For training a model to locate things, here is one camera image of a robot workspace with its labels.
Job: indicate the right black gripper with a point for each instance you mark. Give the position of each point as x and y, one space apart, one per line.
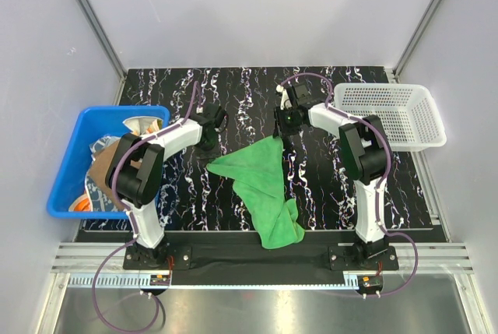
279 128

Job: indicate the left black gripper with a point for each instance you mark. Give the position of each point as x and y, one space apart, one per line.
208 156

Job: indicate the green microfiber towel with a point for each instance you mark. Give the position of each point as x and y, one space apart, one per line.
257 174

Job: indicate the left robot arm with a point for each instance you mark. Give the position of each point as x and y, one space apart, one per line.
136 169

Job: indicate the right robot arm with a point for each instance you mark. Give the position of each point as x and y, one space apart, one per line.
366 157

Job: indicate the cream orange patterned towel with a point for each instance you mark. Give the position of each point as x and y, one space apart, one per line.
143 125

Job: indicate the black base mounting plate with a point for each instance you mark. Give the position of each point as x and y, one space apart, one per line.
237 259

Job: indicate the blue white patterned towel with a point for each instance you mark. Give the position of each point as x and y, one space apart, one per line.
98 200

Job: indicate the blue plastic bin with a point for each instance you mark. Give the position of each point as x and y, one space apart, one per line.
92 124

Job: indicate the white perforated plastic basket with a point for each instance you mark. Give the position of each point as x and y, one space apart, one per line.
408 112

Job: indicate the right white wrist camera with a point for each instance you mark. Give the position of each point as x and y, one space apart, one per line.
293 96

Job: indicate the aluminium frame rail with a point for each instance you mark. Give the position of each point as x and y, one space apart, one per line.
101 265

